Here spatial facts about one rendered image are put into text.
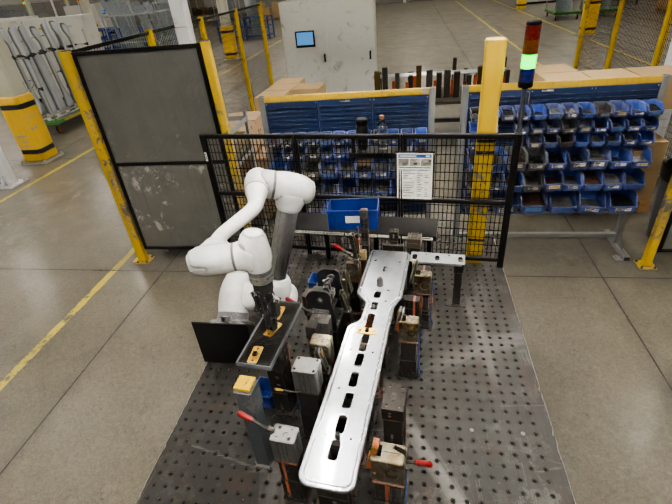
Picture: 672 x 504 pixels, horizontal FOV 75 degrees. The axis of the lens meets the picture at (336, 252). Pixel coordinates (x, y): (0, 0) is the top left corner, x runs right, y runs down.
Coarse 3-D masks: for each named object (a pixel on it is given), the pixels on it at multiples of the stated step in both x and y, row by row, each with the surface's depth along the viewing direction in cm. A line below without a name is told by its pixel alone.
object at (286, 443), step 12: (276, 432) 146; (288, 432) 146; (276, 444) 145; (288, 444) 143; (300, 444) 150; (276, 456) 149; (288, 456) 147; (300, 456) 151; (288, 468) 152; (288, 480) 156; (288, 492) 160; (300, 492) 158
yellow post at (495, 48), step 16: (496, 48) 213; (496, 64) 217; (496, 80) 220; (480, 96) 229; (496, 96) 225; (480, 112) 231; (496, 112) 229; (480, 128) 235; (496, 128) 233; (480, 144) 239; (480, 160) 244; (480, 176) 249; (480, 192) 254; (480, 208) 259; (480, 224) 265; (480, 240) 271
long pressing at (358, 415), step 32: (384, 256) 241; (384, 288) 217; (384, 320) 197; (352, 352) 182; (384, 352) 182; (320, 416) 157; (352, 416) 156; (320, 448) 147; (352, 448) 146; (320, 480) 137; (352, 480) 137
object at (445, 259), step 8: (424, 256) 238; (432, 256) 237; (440, 256) 237; (448, 256) 236; (456, 256) 235; (464, 256) 235; (432, 264) 233; (440, 264) 232; (448, 264) 230; (456, 264) 229; (464, 264) 228
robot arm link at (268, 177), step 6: (258, 168) 200; (252, 174) 195; (258, 174) 195; (264, 174) 195; (270, 174) 196; (246, 180) 193; (252, 180) 191; (258, 180) 191; (264, 180) 194; (270, 180) 195; (270, 186) 195; (270, 192) 197; (270, 198) 201
